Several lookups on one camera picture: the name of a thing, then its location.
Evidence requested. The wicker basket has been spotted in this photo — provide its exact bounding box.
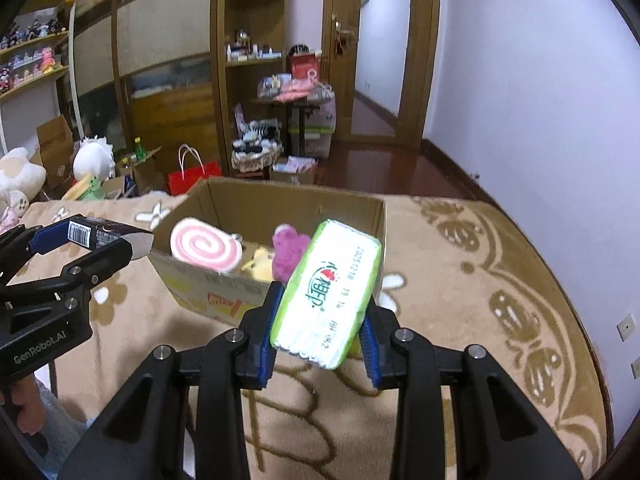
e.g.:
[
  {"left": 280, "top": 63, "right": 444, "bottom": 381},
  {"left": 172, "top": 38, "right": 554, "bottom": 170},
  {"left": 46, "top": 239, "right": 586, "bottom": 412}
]
[{"left": 231, "top": 145, "right": 286, "bottom": 177}]

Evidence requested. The grey blue cloth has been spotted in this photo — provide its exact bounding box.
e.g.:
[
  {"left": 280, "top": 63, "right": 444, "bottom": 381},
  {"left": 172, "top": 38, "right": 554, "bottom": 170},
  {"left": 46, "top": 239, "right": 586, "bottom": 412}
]
[{"left": 37, "top": 385, "right": 97, "bottom": 437}]

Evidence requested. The green yellow plush toy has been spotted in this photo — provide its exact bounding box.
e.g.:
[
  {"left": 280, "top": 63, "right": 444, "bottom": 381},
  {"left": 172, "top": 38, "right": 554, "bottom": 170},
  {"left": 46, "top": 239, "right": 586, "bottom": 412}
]
[{"left": 62, "top": 172, "right": 106, "bottom": 202}]

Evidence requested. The pink clothing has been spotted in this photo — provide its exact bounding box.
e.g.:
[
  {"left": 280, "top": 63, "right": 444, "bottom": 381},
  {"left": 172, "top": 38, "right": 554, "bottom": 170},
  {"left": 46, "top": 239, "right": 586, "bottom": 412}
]
[{"left": 274, "top": 80, "right": 322, "bottom": 104}]

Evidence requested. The red box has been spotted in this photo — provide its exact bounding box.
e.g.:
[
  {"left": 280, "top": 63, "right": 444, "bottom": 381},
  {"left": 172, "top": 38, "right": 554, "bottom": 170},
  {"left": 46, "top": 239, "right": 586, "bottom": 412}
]
[{"left": 291, "top": 52, "right": 322, "bottom": 81}]

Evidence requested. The black white striped cloth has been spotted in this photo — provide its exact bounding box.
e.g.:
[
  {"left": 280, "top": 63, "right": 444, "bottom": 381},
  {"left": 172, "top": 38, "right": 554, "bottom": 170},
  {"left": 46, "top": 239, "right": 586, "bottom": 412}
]
[{"left": 234, "top": 117, "right": 281, "bottom": 153}]

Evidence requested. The pink plush toy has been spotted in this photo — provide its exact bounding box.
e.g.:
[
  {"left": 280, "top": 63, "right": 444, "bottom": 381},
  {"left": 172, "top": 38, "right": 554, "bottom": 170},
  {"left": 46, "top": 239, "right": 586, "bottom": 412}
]
[{"left": 272, "top": 223, "right": 314, "bottom": 284}]

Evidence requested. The tall brown cardboard box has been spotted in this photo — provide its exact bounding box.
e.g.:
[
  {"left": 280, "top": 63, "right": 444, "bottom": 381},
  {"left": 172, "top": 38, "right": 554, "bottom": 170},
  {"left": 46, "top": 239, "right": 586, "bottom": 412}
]
[{"left": 30, "top": 115, "right": 76, "bottom": 191}]

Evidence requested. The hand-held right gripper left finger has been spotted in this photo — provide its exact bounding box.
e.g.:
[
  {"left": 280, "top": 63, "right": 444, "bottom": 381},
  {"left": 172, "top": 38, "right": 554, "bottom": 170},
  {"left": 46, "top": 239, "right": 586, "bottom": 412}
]
[{"left": 57, "top": 282, "right": 286, "bottom": 480}]

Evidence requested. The white cat plush toy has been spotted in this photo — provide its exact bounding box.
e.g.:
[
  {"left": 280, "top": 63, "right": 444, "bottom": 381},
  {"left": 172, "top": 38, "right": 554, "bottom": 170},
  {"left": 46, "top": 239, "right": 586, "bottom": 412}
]
[{"left": 0, "top": 147, "right": 47, "bottom": 196}]

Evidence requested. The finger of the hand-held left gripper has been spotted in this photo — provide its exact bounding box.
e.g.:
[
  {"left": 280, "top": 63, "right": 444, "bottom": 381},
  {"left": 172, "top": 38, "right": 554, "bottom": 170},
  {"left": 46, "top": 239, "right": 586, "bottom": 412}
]
[
  {"left": 0, "top": 237, "right": 135, "bottom": 311},
  {"left": 0, "top": 220, "right": 71, "bottom": 281}
]

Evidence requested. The white round plush toy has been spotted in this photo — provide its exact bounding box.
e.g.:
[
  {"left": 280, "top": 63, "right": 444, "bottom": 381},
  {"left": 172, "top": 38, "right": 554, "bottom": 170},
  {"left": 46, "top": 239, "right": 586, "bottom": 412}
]
[{"left": 72, "top": 135, "right": 117, "bottom": 183}]

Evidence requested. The pink swirl lollipop plush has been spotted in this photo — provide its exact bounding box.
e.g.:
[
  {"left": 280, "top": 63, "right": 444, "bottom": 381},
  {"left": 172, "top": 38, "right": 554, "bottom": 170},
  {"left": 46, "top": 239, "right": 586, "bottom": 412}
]
[{"left": 170, "top": 217, "right": 244, "bottom": 277}]

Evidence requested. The black snack packet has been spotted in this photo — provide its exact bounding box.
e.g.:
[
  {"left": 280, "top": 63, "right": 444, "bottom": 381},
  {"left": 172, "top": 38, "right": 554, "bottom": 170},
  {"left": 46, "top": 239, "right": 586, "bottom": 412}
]
[{"left": 67, "top": 215, "right": 154, "bottom": 261}]

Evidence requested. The wooden corner shelf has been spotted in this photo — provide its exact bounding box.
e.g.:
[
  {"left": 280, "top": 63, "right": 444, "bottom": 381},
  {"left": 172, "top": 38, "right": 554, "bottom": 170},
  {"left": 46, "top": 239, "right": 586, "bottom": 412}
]
[{"left": 210, "top": 0, "right": 292, "bottom": 177}]

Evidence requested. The person's left hand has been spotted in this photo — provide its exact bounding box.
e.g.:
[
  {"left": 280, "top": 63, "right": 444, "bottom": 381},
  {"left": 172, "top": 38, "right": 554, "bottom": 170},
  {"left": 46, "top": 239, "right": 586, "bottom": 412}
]
[{"left": 0, "top": 375, "right": 49, "bottom": 436}]

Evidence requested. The wooden wardrobe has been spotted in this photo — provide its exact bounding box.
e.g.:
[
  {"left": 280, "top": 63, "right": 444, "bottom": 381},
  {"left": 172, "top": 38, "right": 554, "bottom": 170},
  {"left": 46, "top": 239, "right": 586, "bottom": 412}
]
[{"left": 65, "top": 0, "right": 226, "bottom": 182}]

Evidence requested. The wooden door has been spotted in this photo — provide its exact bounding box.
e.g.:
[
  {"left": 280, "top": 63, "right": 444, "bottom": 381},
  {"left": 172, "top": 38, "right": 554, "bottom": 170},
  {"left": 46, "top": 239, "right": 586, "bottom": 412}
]
[{"left": 322, "top": 0, "right": 442, "bottom": 150}]

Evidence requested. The white brown spotted plush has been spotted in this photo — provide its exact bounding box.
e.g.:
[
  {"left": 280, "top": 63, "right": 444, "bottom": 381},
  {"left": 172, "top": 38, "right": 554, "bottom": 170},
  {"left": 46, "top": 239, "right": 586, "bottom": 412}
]
[{"left": 0, "top": 190, "right": 32, "bottom": 232}]

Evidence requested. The printed cardboard box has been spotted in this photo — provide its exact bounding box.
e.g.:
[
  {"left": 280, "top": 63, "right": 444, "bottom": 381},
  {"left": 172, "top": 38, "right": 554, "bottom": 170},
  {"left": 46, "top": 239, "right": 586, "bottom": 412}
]
[{"left": 149, "top": 176, "right": 388, "bottom": 327}]

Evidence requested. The red gift bag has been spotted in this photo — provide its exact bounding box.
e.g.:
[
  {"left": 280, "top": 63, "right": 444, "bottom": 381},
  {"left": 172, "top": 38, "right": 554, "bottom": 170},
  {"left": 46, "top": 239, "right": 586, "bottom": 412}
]
[{"left": 167, "top": 143, "right": 223, "bottom": 197}]

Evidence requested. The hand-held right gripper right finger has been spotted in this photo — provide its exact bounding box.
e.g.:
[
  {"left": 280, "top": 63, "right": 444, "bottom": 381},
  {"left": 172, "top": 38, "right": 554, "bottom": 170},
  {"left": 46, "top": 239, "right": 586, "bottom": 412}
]
[{"left": 357, "top": 300, "right": 586, "bottom": 480}]

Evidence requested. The small black pedestal table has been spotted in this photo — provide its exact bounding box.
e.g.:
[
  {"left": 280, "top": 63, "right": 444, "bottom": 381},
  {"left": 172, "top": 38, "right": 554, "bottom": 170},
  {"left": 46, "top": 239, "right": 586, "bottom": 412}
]
[{"left": 250, "top": 94, "right": 336, "bottom": 157}]

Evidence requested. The open brown cardboard box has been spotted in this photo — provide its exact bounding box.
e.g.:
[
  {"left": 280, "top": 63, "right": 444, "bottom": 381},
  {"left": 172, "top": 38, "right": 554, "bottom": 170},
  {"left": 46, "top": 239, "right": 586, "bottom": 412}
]
[{"left": 115, "top": 146, "right": 166, "bottom": 196}]

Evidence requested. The clear storage bin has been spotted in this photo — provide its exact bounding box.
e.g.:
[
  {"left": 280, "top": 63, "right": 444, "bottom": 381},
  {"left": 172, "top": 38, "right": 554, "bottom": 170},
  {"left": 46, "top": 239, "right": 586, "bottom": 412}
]
[{"left": 290, "top": 97, "right": 337, "bottom": 161}]

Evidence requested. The green tissue packet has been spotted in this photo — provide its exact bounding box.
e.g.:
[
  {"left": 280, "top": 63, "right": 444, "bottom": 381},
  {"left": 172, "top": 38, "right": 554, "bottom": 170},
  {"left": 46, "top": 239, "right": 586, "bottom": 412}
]
[{"left": 270, "top": 217, "right": 383, "bottom": 372}]

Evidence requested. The beige flower printed blanket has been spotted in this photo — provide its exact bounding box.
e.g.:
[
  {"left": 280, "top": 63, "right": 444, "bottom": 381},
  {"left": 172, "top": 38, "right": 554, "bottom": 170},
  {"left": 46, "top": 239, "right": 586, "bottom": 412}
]
[{"left": 15, "top": 192, "right": 617, "bottom": 480}]

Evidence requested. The yellow display shelf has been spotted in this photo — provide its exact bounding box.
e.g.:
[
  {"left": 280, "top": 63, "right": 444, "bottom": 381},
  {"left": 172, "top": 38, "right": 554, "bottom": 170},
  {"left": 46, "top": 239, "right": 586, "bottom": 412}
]
[{"left": 0, "top": 0, "right": 72, "bottom": 107}]

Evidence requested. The white pole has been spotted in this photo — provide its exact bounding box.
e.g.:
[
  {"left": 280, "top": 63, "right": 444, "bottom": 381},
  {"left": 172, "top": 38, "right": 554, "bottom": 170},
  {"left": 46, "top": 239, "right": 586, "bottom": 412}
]
[{"left": 67, "top": 0, "right": 82, "bottom": 157}]

